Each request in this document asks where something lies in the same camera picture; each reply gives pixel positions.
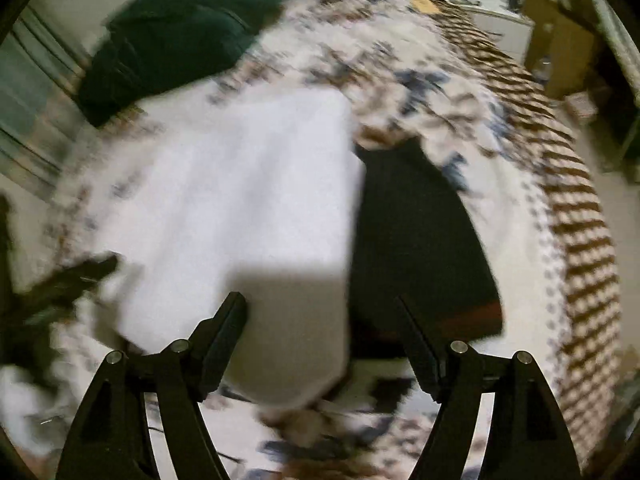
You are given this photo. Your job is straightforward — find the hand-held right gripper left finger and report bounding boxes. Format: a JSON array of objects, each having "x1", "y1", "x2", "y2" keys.
[{"x1": 55, "y1": 291, "x2": 248, "y2": 480}]

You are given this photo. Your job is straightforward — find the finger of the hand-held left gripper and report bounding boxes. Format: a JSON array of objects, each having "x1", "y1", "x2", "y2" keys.
[{"x1": 20, "y1": 254, "x2": 121, "y2": 311}]

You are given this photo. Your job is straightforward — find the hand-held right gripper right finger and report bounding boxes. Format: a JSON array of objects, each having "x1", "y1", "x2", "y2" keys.
[{"x1": 394, "y1": 295, "x2": 583, "y2": 480}]

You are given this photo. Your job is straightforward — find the white knit sweater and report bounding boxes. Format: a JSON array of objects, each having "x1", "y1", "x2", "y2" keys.
[{"x1": 95, "y1": 85, "x2": 366, "y2": 408}]

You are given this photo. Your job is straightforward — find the black garment with red hem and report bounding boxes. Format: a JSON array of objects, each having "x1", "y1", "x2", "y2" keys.
[{"x1": 347, "y1": 137, "x2": 503, "y2": 361}]

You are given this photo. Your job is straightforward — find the floral bed blanket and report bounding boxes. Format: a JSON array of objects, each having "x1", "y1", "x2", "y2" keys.
[{"x1": 0, "y1": 0, "x2": 626, "y2": 480}]

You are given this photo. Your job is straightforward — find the green plaid cloth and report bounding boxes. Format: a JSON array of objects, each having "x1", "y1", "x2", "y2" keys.
[{"x1": 0, "y1": 5, "x2": 101, "y2": 176}]

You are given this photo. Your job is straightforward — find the dark green garment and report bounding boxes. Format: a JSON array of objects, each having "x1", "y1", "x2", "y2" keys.
[{"x1": 75, "y1": 0, "x2": 293, "y2": 128}]

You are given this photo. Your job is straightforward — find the white cabinet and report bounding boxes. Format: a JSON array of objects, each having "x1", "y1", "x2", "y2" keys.
[{"x1": 470, "y1": 2, "x2": 536, "y2": 68}]

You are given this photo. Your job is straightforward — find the large cardboard box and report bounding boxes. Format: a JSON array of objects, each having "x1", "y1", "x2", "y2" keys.
[{"x1": 522, "y1": 0, "x2": 601, "y2": 101}]

